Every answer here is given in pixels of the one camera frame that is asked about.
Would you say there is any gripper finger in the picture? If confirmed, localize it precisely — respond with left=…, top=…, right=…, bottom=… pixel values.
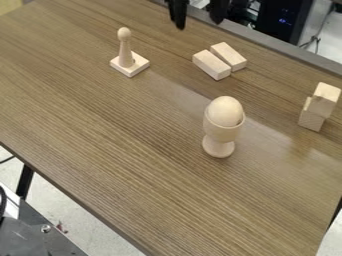
left=207, top=0, right=232, bottom=26
left=166, top=0, right=192, bottom=31

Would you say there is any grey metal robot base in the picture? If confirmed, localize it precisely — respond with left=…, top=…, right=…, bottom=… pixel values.
left=0, top=185, right=91, bottom=256

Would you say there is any rectangular wooden block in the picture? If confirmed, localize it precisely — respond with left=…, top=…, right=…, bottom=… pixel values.
left=191, top=49, right=234, bottom=82
left=208, top=41, right=249, bottom=73

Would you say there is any wooden cube block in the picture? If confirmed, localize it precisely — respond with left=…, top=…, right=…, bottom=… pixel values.
left=305, top=81, right=342, bottom=120

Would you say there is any wooden pawn peg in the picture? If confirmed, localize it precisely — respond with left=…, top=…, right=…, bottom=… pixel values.
left=116, top=26, right=137, bottom=69

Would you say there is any black computer tower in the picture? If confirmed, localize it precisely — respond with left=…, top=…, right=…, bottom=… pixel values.
left=253, top=0, right=316, bottom=46

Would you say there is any wooden egg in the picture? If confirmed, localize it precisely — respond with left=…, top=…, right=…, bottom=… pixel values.
left=205, top=95, right=246, bottom=129

